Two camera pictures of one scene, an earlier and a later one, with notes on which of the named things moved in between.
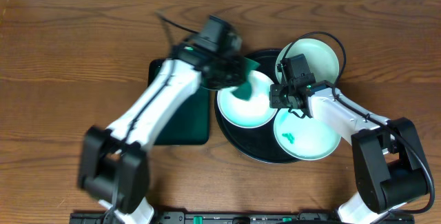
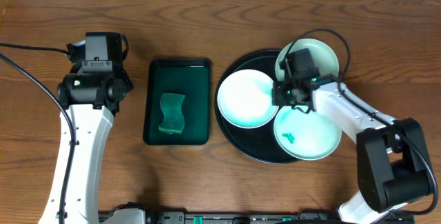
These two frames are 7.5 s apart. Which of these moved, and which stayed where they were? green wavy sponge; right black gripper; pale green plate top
Moved: green wavy sponge
Stayed: pale green plate top; right black gripper
